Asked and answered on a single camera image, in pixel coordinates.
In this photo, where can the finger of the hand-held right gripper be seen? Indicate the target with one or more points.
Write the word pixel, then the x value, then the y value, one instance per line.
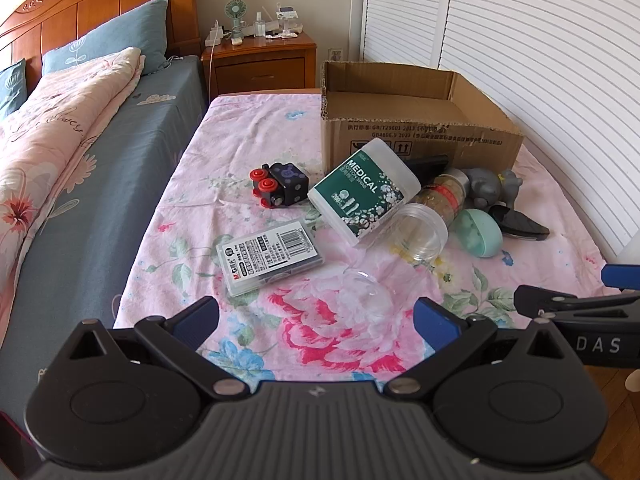
pixel 622 277
pixel 560 302

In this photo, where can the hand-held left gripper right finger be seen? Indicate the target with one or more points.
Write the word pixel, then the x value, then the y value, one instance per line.
pixel 436 324

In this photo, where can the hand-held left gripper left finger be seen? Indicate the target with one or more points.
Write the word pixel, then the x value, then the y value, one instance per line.
pixel 196 321

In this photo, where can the black plastic clip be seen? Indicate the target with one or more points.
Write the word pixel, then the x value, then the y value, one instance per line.
pixel 522 224

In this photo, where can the clear plastic jar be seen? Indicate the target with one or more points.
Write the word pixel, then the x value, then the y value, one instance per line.
pixel 417 232

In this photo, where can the clear labelled plastic case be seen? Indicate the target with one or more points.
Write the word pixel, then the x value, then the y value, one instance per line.
pixel 267 255

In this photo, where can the green egg-shaped case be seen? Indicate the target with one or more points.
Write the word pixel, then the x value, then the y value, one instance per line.
pixel 477 232

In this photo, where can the grey elephant toy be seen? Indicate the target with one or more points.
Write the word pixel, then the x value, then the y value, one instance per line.
pixel 487 185

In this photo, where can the white green cotton swab container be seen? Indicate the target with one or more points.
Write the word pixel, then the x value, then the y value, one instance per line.
pixel 367 187

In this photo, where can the black toy train car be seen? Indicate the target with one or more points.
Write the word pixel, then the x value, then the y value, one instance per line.
pixel 280 182

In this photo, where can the brown cardboard box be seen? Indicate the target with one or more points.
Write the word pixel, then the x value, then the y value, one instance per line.
pixel 370 125

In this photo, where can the clear plastic lid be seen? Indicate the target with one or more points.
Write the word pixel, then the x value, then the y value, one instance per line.
pixel 367 292

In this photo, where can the glass spice grinder bottle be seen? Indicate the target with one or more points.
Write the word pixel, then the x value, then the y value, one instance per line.
pixel 447 192

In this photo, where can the bed with blue sheet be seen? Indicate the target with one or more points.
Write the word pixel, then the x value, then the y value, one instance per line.
pixel 100 200

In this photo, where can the pink floral quilt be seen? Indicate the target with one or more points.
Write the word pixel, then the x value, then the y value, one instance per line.
pixel 45 150

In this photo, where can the wooden nightstand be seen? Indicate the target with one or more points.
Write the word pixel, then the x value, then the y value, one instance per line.
pixel 260 65

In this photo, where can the white louvered doors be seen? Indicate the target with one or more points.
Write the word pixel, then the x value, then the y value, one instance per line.
pixel 525 25

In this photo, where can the white power strip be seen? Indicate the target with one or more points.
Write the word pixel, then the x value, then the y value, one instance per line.
pixel 214 35

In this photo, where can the small blue pillow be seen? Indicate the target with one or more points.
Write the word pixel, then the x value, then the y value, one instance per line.
pixel 11 87

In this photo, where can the large blue pillow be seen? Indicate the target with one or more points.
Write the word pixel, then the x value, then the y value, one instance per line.
pixel 107 35

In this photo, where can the clear spray bottle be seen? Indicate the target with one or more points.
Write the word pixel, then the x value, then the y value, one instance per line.
pixel 259 24

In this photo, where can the small green desk fan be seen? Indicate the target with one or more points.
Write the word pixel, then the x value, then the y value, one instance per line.
pixel 234 12

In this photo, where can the white phone stand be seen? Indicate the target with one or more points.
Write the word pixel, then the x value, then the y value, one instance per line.
pixel 286 17

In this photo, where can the wall socket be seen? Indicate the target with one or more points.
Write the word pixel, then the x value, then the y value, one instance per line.
pixel 335 53

